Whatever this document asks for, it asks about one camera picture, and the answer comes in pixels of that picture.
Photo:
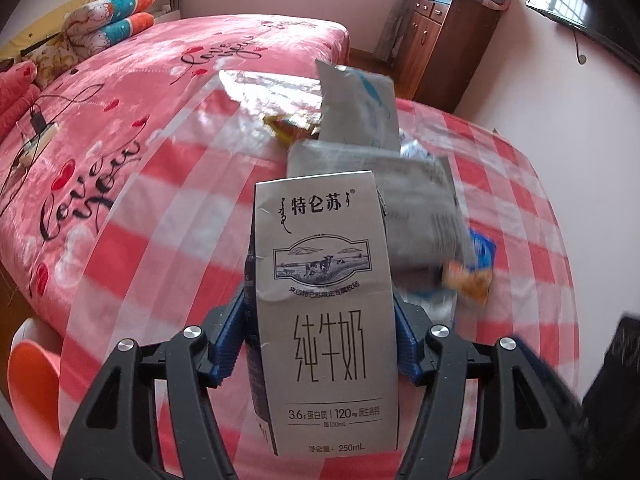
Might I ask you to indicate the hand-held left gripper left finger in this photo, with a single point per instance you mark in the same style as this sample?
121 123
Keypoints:
230 340

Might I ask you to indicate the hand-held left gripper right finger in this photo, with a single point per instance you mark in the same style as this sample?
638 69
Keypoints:
407 345

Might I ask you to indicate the clear plastic wrapper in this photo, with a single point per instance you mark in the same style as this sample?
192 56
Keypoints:
435 305

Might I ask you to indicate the orange blue snack packet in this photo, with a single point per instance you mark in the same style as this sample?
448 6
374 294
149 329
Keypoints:
467 275

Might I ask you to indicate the grey milk carton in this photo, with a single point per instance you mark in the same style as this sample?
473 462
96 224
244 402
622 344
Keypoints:
320 310

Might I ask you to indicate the grey plastic mailer bag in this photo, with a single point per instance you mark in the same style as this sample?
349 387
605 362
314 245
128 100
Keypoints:
390 185

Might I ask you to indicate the white printed wrapper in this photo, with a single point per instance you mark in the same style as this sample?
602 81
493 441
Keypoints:
412 149

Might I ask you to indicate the yellow snack wrapper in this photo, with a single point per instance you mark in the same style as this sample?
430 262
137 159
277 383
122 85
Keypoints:
287 127

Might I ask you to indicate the white blue plastic bag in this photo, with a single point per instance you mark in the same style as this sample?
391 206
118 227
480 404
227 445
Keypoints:
350 110

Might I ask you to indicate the red white checked tablecloth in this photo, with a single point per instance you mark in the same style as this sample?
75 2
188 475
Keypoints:
175 260

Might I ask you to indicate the white power strip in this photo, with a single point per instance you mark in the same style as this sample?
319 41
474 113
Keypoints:
37 141

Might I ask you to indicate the black charger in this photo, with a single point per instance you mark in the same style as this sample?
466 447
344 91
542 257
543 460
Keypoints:
37 121

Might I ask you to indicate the brown wooden cabinet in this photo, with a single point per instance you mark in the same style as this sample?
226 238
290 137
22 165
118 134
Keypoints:
440 45

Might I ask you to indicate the pink printed pillow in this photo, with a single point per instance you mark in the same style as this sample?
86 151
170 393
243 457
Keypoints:
15 107
17 74

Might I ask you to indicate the beige floral pillow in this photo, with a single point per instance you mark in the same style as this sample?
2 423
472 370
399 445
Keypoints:
52 62

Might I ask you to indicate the rolled colourful cartoon quilt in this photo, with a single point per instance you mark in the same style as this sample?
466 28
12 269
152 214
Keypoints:
120 27

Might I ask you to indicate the white radiator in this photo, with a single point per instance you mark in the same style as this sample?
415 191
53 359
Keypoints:
165 11

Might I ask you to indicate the teal orange bolster pillows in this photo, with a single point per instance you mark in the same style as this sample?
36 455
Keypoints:
120 2

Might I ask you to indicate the yellow starred headboard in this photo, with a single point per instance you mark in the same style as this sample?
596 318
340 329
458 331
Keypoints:
30 35

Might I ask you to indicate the black wall television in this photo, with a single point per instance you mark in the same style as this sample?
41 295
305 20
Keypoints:
600 20

